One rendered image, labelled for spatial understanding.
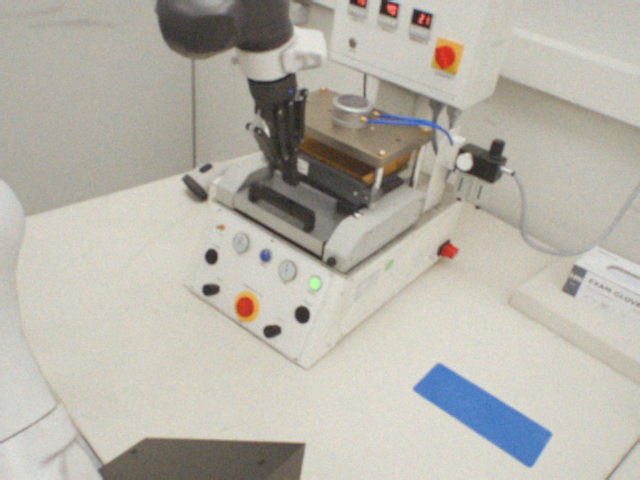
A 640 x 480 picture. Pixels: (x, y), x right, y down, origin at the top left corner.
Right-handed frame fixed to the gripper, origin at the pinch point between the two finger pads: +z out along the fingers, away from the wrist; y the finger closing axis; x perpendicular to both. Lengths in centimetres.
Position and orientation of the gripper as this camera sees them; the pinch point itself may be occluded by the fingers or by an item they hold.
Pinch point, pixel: (288, 168)
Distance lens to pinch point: 108.0
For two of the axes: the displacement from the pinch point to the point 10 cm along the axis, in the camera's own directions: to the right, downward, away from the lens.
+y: -6.4, 6.4, -4.3
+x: 7.6, 4.5, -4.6
